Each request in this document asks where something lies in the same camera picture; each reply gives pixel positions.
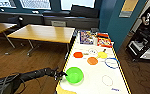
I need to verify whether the white dining table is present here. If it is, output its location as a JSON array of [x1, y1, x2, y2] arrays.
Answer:
[[54, 29, 133, 94]]

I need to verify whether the low wooden table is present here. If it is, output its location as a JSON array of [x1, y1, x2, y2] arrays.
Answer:
[[7, 23, 77, 58], [0, 21, 18, 50]]

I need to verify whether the blue board game box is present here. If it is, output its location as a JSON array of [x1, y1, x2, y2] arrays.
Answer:
[[78, 29, 96, 46]]

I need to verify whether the yellow round paddle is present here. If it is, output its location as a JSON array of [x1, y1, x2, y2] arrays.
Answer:
[[97, 48, 109, 60]]

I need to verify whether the red board game box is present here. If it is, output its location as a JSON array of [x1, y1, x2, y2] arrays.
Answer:
[[96, 32, 114, 49]]

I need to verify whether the dark sofa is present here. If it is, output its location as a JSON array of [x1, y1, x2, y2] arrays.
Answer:
[[42, 4, 101, 30]]

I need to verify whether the black wheeled cart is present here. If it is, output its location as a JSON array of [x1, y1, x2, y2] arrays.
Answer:
[[125, 27, 150, 63]]

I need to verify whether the thin white ring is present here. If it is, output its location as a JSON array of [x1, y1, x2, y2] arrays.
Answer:
[[87, 48, 99, 56]]

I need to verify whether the blue plastic ring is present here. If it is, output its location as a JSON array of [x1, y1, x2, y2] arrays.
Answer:
[[104, 57, 121, 70]]

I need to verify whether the small yellow wall sign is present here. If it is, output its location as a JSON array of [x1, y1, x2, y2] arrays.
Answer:
[[118, 0, 141, 19]]

